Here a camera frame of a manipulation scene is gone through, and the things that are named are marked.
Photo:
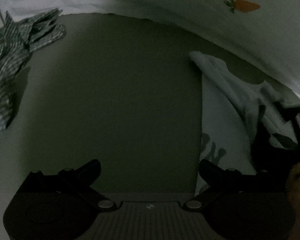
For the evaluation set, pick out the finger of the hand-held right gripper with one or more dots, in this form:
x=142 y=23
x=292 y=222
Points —
x=293 y=108
x=262 y=150

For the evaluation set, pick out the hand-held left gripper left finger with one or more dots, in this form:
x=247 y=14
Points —
x=92 y=168

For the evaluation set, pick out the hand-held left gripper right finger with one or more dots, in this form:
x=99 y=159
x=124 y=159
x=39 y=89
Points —
x=207 y=170

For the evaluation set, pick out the light blue t-shirt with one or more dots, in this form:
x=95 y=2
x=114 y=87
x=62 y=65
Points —
x=220 y=110

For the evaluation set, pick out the person's right hand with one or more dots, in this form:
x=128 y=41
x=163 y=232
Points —
x=298 y=180

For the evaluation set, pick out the checked shirt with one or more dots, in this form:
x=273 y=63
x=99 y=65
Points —
x=7 y=55

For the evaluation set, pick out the white shirt with carrot print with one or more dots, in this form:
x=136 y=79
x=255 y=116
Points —
x=165 y=2

